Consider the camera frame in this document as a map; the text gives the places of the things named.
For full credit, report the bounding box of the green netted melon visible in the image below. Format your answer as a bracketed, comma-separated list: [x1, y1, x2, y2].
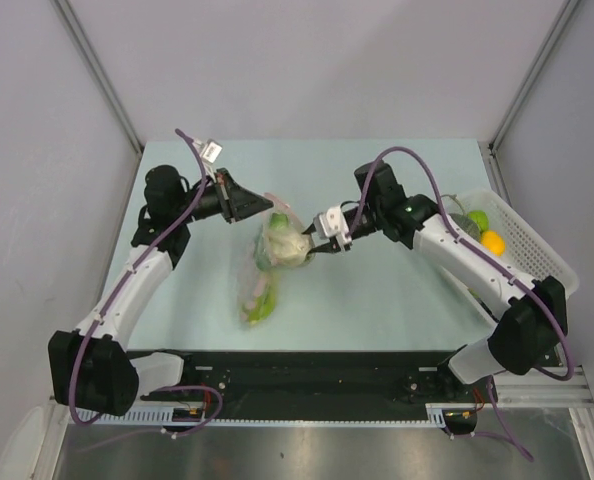
[449, 213, 481, 242]

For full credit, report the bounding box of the white perforated plastic basket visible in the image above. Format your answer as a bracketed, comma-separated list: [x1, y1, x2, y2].
[442, 188, 579, 299]

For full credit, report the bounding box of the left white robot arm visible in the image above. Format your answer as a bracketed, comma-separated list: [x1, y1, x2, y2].
[48, 165, 273, 425]

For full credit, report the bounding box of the white slotted cable duct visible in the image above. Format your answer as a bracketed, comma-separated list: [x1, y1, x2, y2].
[126, 402, 478, 429]

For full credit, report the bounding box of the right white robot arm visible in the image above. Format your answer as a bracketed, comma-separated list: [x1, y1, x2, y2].
[306, 161, 568, 401]

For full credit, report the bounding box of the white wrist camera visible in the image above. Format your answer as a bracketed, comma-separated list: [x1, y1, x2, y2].
[193, 139, 223, 178]
[313, 205, 352, 254]

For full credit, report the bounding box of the green lime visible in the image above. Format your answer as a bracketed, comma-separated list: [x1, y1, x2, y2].
[467, 210, 490, 233]

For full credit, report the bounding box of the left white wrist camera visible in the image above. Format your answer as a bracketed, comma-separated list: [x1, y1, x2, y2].
[193, 139, 223, 178]

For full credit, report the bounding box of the aluminium frame rail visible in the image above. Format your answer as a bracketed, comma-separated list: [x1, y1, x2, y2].
[494, 367, 594, 409]

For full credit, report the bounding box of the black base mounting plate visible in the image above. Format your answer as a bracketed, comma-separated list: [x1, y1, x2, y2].
[126, 349, 499, 421]

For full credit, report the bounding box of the clear pink zip top bag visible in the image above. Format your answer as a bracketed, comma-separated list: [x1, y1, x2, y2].
[237, 192, 314, 327]

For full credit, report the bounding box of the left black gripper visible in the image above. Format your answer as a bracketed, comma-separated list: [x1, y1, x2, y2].
[173, 168, 271, 224]

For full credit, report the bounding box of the yellow bell pepper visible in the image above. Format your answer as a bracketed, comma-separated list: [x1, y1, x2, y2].
[480, 230, 506, 257]

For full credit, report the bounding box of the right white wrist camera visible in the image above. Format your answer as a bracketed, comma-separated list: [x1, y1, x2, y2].
[313, 205, 352, 254]

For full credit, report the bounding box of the green lettuce cabbage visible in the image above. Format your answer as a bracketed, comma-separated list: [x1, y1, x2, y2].
[253, 212, 311, 271]

